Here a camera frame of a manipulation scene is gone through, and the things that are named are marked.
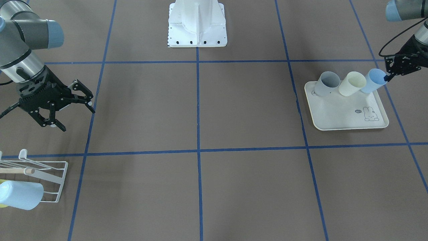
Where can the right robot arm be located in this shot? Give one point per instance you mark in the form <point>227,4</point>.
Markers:
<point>21,33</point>

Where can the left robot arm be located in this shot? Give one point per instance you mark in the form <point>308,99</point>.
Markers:
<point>400,10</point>

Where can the pale yellow plastic cup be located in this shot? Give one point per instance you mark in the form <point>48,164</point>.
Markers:
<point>353,82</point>

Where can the grey plastic cup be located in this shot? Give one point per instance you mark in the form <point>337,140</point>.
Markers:
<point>327,83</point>

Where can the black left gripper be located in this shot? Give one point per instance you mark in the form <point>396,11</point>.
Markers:
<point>408,66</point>

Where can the cream plastic tray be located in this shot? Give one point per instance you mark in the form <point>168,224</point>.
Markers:
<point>337,112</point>

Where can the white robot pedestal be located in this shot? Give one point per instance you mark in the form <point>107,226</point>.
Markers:
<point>197,23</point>

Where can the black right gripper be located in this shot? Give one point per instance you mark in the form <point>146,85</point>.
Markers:
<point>56,85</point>

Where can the white wire cup rack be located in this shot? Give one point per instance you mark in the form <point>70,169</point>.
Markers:
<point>51,174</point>

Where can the light blue plastic cup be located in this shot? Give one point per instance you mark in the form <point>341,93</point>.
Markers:
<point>24,195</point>

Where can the yellow-green plastic cup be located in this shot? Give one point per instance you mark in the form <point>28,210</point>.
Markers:
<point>4,190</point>

